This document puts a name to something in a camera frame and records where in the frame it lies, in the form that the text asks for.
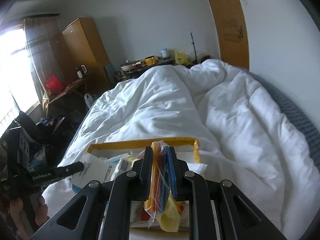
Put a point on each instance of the brown curtain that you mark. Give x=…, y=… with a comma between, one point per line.
x=41, y=34

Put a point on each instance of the yellow-rimmed white tray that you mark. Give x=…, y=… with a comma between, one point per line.
x=186, y=149

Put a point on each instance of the yellow plastic bag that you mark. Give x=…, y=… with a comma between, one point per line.
x=181, y=58

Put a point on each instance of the white bowl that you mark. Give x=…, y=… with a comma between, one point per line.
x=130, y=66

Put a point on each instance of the white duvet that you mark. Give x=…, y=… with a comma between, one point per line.
x=244, y=135

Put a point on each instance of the white paper document packet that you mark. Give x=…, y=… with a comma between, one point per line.
x=95, y=168

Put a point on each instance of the person's left hand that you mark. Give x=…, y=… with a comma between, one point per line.
x=41, y=215

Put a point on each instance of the yellow towel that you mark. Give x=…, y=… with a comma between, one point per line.
x=169, y=220

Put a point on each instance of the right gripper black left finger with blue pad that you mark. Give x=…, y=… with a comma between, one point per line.
x=101, y=211

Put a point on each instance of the wooden wardrobe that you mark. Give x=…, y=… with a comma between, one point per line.
x=83, y=41

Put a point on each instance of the blue knitted blanket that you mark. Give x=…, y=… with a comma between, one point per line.
x=295, y=115

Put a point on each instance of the teal wet wipes pack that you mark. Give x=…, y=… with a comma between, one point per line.
x=123, y=165

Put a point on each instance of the wooden door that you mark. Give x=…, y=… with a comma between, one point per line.
x=231, y=31

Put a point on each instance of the wooden side table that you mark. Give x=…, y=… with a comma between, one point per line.
x=78, y=87

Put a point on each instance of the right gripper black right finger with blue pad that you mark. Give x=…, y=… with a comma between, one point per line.
x=217, y=210

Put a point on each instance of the yellow mug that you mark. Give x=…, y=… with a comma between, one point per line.
x=150, y=61

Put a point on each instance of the black electric kettle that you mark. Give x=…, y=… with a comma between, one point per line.
x=81, y=71

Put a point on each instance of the white plastic bag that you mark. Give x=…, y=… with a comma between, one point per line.
x=88, y=100

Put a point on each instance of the white jar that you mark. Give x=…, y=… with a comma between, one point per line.
x=165, y=53

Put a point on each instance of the window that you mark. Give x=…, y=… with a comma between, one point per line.
x=18, y=91

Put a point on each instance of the black thin stand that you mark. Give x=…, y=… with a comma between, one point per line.
x=195, y=53

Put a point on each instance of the red bag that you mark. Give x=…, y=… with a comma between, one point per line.
x=54, y=85

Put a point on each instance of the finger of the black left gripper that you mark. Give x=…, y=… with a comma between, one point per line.
x=70, y=169

